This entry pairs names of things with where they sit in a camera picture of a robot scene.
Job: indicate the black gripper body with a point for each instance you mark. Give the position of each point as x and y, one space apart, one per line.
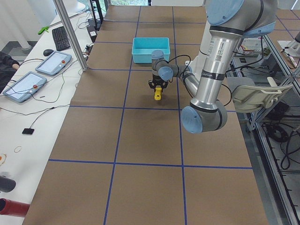
156 78

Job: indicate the yellow beetle toy car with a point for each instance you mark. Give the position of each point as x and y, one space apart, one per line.
158 93

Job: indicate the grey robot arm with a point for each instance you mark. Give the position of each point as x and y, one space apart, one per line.
230 22

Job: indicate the light blue plastic bin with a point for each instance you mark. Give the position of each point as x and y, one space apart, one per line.
143 47

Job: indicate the white chair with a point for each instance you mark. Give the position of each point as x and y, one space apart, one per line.
249 98

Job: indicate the far teach pendant tablet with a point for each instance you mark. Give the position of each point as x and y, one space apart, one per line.
54 63

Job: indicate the teach pendant tablet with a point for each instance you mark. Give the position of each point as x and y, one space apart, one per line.
54 63
25 87

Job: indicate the black keyboard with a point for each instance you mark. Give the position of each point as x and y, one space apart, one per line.
60 38

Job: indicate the black computer mouse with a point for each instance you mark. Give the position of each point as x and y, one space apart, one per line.
47 52

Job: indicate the green plastic clamp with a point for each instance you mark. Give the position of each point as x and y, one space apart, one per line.
43 29

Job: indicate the small black square pad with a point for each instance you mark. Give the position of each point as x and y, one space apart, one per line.
28 131

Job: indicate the near teach pendant tablet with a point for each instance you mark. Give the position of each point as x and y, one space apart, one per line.
25 87

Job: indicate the black cylinder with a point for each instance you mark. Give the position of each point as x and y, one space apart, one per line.
6 184

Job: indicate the red cylinder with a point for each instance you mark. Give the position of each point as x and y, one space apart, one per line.
13 208

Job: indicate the aluminium frame post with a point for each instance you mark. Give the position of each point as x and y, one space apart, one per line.
60 7

